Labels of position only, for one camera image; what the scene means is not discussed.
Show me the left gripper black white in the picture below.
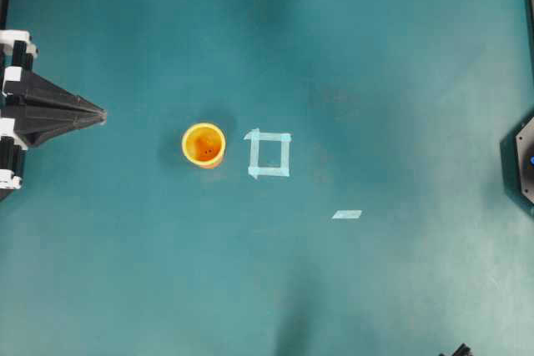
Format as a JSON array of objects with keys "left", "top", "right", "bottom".
[{"left": 1, "top": 29, "right": 106, "bottom": 201}]

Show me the yellow orange plastic cup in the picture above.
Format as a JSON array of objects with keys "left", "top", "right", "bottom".
[{"left": 181, "top": 123, "right": 226, "bottom": 169}]

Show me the light blue tape square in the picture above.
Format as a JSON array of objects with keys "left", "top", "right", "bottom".
[{"left": 244, "top": 128, "right": 292, "bottom": 179}]

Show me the light blue tape strip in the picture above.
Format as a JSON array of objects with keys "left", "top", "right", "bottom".
[{"left": 332, "top": 210, "right": 362, "bottom": 219}]

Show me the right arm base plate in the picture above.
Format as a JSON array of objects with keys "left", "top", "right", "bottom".
[{"left": 500, "top": 111, "right": 533, "bottom": 215}]

